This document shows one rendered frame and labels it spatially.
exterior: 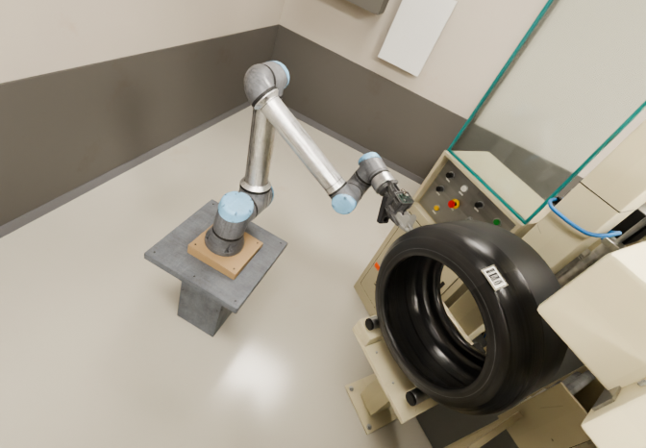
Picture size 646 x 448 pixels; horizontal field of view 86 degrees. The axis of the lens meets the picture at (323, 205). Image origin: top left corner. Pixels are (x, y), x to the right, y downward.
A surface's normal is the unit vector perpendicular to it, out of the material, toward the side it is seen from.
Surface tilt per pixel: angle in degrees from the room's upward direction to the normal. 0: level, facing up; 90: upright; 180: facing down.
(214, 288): 0
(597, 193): 90
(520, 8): 90
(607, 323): 90
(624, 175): 90
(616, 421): 72
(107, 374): 0
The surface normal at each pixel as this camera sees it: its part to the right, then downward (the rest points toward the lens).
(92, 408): 0.33, -0.72
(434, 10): -0.37, 0.51
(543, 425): -0.84, 0.07
